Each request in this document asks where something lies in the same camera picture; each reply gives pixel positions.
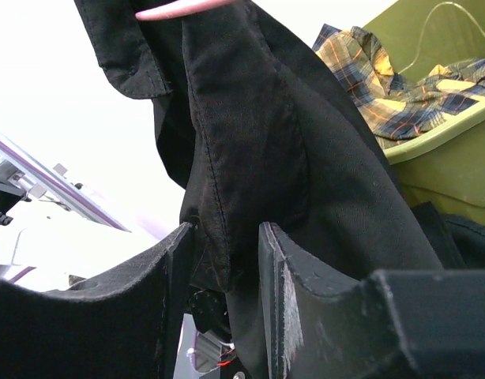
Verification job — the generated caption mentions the pink wire hanger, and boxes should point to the pink wire hanger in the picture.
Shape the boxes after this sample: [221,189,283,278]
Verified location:
[135,0,235,21]

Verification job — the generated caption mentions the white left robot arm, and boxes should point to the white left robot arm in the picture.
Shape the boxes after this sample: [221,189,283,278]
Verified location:
[0,133,131,283]

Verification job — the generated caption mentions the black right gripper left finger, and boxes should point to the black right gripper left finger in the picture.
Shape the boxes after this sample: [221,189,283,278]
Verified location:
[0,223,195,378]

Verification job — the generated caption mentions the green plastic basket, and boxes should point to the green plastic basket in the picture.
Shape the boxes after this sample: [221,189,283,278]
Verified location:
[365,0,485,225]

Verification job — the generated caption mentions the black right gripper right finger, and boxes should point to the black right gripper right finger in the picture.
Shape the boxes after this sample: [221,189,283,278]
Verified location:
[258,223,485,378]

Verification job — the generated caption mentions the yellow plaid shirt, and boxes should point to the yellow plaid shirt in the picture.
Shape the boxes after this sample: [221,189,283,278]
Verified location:
[313,24,485,149]

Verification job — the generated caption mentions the black shirt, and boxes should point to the black shirt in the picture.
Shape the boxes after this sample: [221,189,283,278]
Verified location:
[76,1,472,378]

